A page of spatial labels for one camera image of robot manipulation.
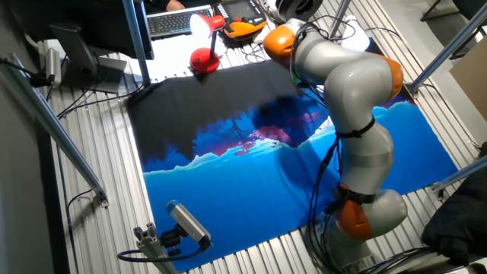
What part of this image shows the black sleeved forearm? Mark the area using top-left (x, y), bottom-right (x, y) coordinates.
top-left (144, 0), bottom-right (170, 11)

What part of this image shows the red desk lamp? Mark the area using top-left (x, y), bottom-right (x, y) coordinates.
top-left (189, 13), bottom-right (226, 75)

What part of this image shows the black computer keyboard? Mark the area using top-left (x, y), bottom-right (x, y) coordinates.
top-left (146, 5), bottom-right (214, 40)

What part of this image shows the grey orange teach pendant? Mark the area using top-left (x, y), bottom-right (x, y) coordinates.
top-left (213, 0), bottom-right (269, 41)

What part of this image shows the black computer monitor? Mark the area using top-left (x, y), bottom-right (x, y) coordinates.
top-left (11, 0), bottom-right (155, 61)

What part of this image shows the grey monitor stand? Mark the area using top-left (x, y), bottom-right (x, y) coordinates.
top-left (49, 23), bottom-right (128, 94)

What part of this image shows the grey black round reel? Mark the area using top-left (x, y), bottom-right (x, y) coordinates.
top-left (274, 0), bottom-right (324, 23)

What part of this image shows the long diagonal aluminium beam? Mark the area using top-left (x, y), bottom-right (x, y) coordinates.
top-left (0, 52), bottom-right (110, 209)

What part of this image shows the white plastic container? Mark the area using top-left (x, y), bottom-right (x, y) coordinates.
top-left (339, 14), bottom-right (371, 53)

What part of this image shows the blue landscape print mat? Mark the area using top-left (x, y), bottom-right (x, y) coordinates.
top-left (126, 59), bottom-right (460, 272)

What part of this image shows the short aluminium profile stub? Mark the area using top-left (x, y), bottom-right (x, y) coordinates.
top-left (132, 223), bottom-right (178, 274)

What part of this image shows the brown cardboard panel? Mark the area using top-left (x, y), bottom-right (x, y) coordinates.
top-left (448, 36), bottom-right (487, 123)

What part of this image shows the black fabric bag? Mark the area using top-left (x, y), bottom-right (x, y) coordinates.
top-left (420, 142), bottom-right (487, 267)

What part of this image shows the blue upright frame post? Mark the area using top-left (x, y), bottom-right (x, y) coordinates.
top-left (121, 0), bottom-right (152, 87)

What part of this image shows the silver camera on beam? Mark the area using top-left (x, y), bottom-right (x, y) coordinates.
top-left (44, 47), bottom-right (62, 88)

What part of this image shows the black cable with plug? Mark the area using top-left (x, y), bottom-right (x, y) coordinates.
top-left (0, 57), bottom-right (56, 88)

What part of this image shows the grey upright aluminium post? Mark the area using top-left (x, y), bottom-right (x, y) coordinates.
top-left (328, 0), bottom-right (352, 40)

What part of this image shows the silver camera with blue end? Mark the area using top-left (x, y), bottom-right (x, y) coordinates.
top-left (165, 199), bottom-right (213, 248)

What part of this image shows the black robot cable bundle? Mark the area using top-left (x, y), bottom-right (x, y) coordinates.
top-left (306, 132), bottom-right (343, 274)

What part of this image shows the black camera ball mount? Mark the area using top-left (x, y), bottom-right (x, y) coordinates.
top-left (159, 224), bottom-right (188, 256)

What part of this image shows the black looped camera cable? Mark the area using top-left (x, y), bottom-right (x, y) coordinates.
top-left (116, 237), bottom-right (214, 263)

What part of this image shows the aluminium frame beam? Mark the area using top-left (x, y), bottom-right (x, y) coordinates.
top-left (406, 2), bottom-right (487, 98)
top-left (429, 155), bottom-right (487, 193)

